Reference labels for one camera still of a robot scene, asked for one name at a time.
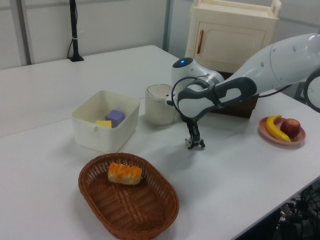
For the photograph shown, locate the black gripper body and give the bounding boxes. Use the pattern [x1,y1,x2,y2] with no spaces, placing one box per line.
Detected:
[185,119,201,138]

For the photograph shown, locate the wooden drawer with white handle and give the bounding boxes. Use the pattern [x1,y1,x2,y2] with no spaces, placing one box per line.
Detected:
[208,92,260,120]

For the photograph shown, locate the black camera stand pole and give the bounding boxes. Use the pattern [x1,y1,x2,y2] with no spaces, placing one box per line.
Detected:
[67,0,85,63]

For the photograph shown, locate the purple foam cube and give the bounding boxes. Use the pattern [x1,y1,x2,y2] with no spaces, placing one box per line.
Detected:
[104,109,126,129]

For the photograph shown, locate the small panda toy figure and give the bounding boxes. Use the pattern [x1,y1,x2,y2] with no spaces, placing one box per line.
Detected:
[184,137,207,151]

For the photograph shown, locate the orange topped bread toy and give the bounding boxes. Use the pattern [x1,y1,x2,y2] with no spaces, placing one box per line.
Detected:
[107,162,144,186]

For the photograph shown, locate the brown wicker basket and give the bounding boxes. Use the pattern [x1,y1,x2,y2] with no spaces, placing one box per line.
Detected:
[78,152,181,240]

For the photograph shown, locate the yellow foam block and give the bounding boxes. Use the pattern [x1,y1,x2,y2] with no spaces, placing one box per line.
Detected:
[95,120,113,130]

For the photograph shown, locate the white plastic open bin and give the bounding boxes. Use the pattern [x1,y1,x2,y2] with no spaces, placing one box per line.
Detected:
[71,89,141,155]

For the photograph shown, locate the dark wood drawer cabinet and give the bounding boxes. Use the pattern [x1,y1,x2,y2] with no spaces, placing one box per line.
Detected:
[216,70,236,81]

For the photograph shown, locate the small cream lidded trash can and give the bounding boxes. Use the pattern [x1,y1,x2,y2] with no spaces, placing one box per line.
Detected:
[145,83,179,126]

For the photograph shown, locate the black cable bundle under table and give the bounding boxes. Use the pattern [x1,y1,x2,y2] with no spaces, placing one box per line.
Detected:
[274,184,320,240]

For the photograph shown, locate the yellow toy banana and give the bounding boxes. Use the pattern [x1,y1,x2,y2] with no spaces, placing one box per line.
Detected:
[265,114,292,143]

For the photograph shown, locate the red toy apple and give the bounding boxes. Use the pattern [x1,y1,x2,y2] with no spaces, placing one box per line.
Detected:
[279,118,302,139]

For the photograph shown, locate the pink plate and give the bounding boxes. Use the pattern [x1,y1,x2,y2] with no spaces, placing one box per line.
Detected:
[258,115,307,150]

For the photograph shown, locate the cream plastic storage cabinet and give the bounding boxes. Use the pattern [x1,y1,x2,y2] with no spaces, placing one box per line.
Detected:
[184,0,283,74]

